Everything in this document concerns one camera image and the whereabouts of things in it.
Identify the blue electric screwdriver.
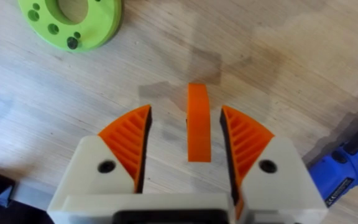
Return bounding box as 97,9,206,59
308,123,358,208

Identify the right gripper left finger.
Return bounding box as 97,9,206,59
47,104,153,212

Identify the orange ribbed wedge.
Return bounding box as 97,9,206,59
186,83,212,163

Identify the green disc with holes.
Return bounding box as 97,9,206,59
17,0,123,52

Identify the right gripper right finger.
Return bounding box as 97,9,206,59
219,105,329,220

